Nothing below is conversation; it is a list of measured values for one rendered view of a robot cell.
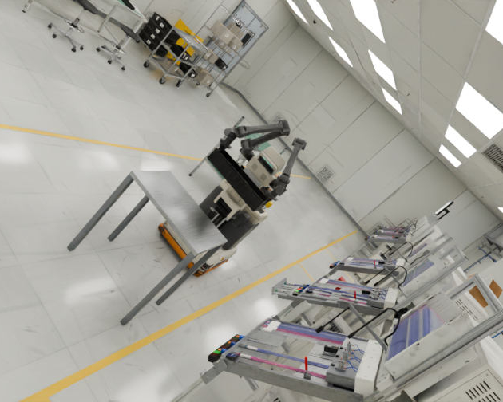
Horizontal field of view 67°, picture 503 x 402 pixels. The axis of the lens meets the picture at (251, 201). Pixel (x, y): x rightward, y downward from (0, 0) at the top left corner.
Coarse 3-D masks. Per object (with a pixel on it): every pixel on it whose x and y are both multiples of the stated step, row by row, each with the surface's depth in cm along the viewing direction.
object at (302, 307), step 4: (300, 304) 296; (304, 304) 294; (308, 304) 293; (296, 308) 297; (300, 308) 296; (304, 308) 294; (292, 312) 298; (296, 312) 297; (300, 312) 296; (288, 316) 300; (292, 316) 298; (296, 316) 297; (284, 320) 301; (288, 320) 300; (292, 320) 299; (240, 376) 307
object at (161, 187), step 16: (128, 176) 249; (144, 176) 254; (160, 176) 271; (160, 192) 255; (176, 192) 272; (160, 208) 242; (176, 208) 255; (192, 208) 272; (96, 224) 266; (176, 224) 241; (192, 224) 256; (208, 224) 273; (80, 240) 269; (112, 240) 311; (192, 240) 241; (208, 240) 256; (224, 240) 273; (192, 256) 236; (208, 256) 278; (176, 272) 241; (192, 272) 284; (160, 288) 246; (176, 288) 290; (144, 304) 252; (160, 304) 299; (128, 320) 257
